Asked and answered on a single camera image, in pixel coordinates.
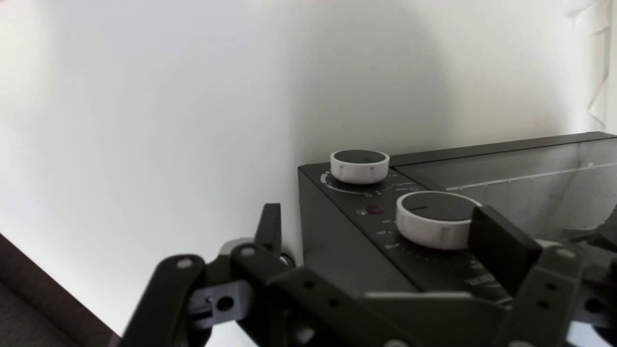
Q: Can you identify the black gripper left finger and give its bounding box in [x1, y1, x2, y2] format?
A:
[118, 202, 413, 347]

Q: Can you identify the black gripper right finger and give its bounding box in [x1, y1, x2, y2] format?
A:
[364, 206, 617, 347]

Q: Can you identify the oven dial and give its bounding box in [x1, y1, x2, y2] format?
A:
[395, 190, 478, 250]
[330, 148, 389, 185]

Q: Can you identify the black toaster oven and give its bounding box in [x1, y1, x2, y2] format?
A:
[299, 132, 617, 302]

